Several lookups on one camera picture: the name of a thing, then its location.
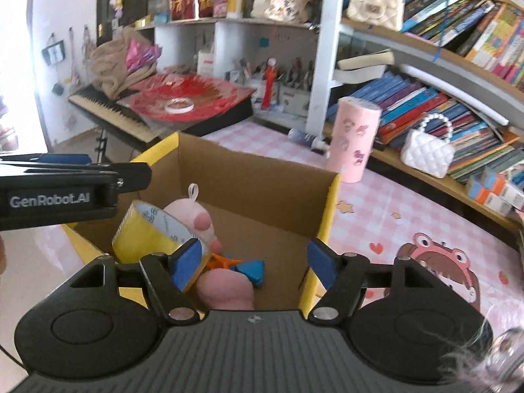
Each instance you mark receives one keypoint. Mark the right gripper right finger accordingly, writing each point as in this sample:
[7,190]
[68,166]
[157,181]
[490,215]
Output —
[343,276]

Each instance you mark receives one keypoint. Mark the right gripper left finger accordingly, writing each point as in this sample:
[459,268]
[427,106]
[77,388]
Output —
[167,276]

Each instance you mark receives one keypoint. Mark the yellow tape roll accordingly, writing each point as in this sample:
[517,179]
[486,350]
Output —
[146,229]

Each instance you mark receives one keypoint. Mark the pink plush pig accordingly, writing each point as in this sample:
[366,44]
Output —
[196,218]

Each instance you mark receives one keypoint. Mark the blue packet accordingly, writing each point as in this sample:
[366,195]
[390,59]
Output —
[254,271]

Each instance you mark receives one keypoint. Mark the pink checkered tablecloth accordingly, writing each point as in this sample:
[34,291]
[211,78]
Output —
[377,217]

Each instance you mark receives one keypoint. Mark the yellow cardboard box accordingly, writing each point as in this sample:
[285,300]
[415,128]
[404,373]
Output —
[262,208]

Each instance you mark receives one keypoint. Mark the black electronic keyboard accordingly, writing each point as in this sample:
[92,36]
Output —
[115,119]

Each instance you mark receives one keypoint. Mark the beige folded cloth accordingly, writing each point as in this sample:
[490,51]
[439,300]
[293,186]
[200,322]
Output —
[108,64]

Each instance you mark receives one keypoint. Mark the white quilted pearl handbag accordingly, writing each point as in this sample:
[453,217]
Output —
[427,153]

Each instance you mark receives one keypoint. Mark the pink cylinder container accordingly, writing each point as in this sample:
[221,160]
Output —
[353,135]

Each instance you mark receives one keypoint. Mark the orange white box lower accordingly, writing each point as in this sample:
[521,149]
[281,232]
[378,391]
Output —
[477,192]

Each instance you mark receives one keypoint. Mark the orange white box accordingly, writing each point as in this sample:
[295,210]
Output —
[504,189]
[477,192]

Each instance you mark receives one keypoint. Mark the small white tape roll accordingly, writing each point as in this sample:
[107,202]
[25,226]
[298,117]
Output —
[179,106]

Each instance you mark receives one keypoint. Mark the red paper sheet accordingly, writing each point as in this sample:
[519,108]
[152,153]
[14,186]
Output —
[211,96]

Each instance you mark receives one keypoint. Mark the orange white box upper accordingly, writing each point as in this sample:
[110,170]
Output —
[504,189]

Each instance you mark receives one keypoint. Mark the cream quilted handbag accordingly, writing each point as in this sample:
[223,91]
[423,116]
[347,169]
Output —
[385,13]

